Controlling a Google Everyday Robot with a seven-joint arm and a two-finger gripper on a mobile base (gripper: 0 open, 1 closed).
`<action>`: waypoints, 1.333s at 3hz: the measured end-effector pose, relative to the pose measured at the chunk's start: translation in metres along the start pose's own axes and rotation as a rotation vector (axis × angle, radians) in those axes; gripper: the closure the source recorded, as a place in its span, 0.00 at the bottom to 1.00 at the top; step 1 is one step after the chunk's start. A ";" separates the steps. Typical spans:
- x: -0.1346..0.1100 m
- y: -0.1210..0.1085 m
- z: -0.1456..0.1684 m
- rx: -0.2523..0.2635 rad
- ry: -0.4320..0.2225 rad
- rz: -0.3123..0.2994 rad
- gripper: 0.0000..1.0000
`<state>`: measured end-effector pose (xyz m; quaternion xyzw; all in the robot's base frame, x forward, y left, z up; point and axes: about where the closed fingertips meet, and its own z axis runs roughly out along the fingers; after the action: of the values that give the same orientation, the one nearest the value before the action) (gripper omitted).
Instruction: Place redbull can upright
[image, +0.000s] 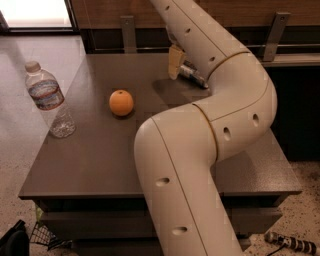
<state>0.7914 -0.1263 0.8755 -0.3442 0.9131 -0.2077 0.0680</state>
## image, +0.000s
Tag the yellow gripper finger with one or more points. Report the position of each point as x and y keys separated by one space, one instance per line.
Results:
x=175 y=60

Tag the black wire basket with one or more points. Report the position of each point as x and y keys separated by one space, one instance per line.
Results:
x=41 y=235

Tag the grey drawer cabinet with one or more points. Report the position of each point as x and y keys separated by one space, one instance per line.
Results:
x=87 y=184

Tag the black bag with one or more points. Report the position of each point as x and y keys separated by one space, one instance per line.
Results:
x=15 y=242

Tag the orange fruit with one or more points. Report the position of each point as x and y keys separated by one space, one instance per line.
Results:
x=121 y=103

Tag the right metal wall bracket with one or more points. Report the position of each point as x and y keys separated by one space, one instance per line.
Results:
x=274 y=36

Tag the black white striped tool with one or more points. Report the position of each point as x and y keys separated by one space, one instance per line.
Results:
x=295 y=244

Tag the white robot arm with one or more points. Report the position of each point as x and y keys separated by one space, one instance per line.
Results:
x=175 y=149

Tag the silver blue redbull can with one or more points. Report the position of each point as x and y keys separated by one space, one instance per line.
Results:
x=190 y=72

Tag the left metal wall bracket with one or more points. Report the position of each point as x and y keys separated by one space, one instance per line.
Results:
x=128 y=34

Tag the metal wall bracket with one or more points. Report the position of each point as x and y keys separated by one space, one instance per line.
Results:
x=128 y=34
x=274 y=36

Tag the bright window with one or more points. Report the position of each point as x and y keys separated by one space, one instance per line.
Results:
x=35 y=13

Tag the clear plastic water bottle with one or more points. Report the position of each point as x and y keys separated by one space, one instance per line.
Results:
x=46 y=93

